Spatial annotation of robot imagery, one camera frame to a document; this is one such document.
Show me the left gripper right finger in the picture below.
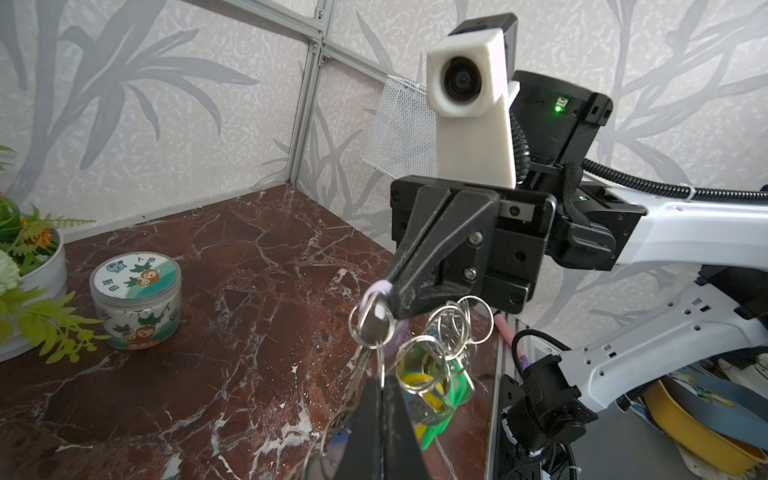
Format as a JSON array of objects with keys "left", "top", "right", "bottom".
[{"left": 381, "top": 375, "right": 431, "bottom": 480}]

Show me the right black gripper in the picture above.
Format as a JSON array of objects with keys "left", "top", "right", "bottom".
[{"left": 386, "top": 176, "right": 555, "bottom": 320}]

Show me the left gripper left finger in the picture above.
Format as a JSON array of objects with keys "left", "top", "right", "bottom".
[{"left": 334, "top": 378, "right": 383, "bottom": 480}]

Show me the purple tagged key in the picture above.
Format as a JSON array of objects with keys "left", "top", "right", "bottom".
[{"left": 348, "top": 280, "right": 409, "bottom": 360}]

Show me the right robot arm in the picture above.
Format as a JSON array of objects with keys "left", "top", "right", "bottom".
[{"left": 520, "top": 59, "right": 767, "bottom": 345}]

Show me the round green tin can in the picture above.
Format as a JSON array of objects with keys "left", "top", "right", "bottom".
[{"left": 89, "top": 252, "right": 182, "bottom": 351}]

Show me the potted flower plant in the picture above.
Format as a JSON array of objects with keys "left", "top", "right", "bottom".
[{"left": 0, "top": 143, "right": 112, "bottom": 365}]

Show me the white wire mesh basket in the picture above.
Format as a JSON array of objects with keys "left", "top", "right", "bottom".
[{"left": 361, "top": 76, "right": 437, "bottom": 179}]

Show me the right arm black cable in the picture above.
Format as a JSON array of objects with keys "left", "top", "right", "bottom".
[{"left": 507, "top": 107, "right": 768, "bottom": 229}]

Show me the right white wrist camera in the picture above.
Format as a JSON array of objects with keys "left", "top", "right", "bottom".
[{"left": 426, "top": 13, "right": 520, "bottom": 188}]

